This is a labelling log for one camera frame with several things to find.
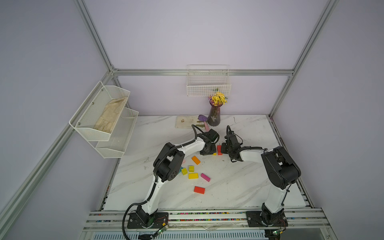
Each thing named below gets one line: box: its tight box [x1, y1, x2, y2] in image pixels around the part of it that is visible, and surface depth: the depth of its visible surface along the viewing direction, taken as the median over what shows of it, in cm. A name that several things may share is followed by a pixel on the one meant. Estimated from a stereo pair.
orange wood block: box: [191, 155, 201, 165], surface depth 97 cm
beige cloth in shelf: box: [94, 96, 128, 134], surface depth 81 cm
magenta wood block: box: [200, 173, 211, 183], surface depth 88 cm
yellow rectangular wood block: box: [188, 173, 199, 180], surface depth 90 cm
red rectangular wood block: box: [193, 186, 206, 195], surface depth 86 cm
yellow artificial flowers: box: [211, 92, 228, 106], surface depth 100 cm
